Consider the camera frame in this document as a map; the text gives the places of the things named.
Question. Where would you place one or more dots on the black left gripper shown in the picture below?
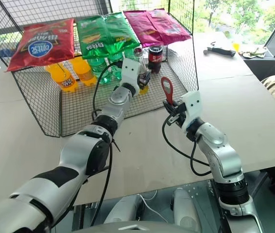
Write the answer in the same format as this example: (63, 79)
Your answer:
(142, 83)

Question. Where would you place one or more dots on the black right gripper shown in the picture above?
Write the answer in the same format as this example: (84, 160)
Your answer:
(180, 115)

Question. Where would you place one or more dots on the clear glass bottle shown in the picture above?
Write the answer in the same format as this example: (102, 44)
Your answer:
(141, 60)

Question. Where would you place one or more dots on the red bottle opener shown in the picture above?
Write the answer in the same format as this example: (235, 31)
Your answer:
(167, 88)

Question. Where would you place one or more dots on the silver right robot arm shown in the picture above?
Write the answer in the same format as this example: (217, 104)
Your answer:
(218, 145)

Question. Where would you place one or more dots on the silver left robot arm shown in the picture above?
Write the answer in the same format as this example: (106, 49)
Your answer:
(79, 150)

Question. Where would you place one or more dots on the dark cola bottle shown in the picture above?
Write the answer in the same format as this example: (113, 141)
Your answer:
(155, 59)

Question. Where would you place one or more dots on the green soda bottle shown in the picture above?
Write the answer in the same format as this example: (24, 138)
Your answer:
(115, 66)
(129, 54)
(99, 69)

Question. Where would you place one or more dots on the orange soda bottle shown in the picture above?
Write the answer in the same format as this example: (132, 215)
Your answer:
(64, 80)
(84, 71)

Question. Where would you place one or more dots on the pink chips bag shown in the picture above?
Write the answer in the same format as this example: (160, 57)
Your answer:
(140, 26)
(169, 26)

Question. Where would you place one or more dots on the green chips bag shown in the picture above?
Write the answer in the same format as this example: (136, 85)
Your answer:
(91, 38)
(120, 31)

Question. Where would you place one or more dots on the yellow cup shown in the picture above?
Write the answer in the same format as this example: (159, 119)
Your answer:
(236, 46)

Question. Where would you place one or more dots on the pale crumpled cloth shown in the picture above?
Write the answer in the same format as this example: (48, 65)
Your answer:
(252, 53)

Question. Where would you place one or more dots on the silver rounded robot leg housing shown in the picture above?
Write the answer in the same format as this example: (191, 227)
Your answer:
(186, 211)
(125, 208)

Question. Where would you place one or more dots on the red chips bag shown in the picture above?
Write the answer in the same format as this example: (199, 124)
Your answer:
(42, 43)

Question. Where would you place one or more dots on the grey robot torso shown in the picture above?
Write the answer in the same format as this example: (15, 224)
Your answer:
(127, 228)

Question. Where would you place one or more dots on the blue object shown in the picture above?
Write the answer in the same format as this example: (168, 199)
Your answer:
(5, 53)

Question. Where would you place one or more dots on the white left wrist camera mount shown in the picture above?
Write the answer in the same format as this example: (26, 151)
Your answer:
(129, 70)

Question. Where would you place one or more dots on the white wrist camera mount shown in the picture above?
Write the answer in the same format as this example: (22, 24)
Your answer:
(129, 70)
(192, 104)

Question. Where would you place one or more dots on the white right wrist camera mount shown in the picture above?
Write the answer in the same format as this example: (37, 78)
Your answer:
(192, 104)

